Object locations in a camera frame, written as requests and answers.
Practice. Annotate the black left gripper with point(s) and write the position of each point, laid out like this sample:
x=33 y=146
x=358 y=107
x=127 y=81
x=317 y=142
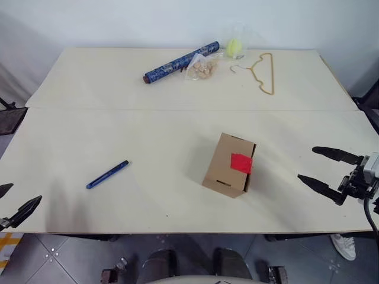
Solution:
x=4 y=224

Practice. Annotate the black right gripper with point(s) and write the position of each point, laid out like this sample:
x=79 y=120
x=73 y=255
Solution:
x=356 y=185

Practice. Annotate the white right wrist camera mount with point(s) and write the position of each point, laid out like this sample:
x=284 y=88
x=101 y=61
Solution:
x=372 y=166

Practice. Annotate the clear bag of wooden pieces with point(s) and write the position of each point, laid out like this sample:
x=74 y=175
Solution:
x=202 y=69

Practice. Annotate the blue patterned rolled scroll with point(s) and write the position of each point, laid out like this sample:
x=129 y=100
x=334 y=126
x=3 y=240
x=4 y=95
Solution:
x=174 y=63

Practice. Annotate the red tape piece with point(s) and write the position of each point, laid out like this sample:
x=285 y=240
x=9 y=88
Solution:
x=241 y=163

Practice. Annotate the dark metal foot bracket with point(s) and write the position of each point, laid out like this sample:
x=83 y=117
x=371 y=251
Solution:
x=114 y=273
x=275 y=273

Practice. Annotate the dark rounded shape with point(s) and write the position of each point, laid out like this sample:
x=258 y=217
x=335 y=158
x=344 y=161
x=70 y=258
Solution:
x=160 y=266
x=232 y=264

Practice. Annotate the black stand with mesh panel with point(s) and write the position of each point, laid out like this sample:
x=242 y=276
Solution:
x=10 y=118

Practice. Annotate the blue pen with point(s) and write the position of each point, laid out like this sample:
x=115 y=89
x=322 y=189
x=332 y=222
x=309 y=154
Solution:
x=106 y=175

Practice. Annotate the clear plastic bag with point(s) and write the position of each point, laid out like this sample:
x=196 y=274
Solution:
x=237 y=31

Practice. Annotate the black equipment frame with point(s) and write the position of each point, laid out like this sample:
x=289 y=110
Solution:
x=368 y=109

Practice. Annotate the brown cardboard box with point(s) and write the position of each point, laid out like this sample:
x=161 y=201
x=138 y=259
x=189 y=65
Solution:
x=225 y=165

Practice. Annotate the white sneaker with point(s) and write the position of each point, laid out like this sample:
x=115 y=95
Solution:
x=343 y=245

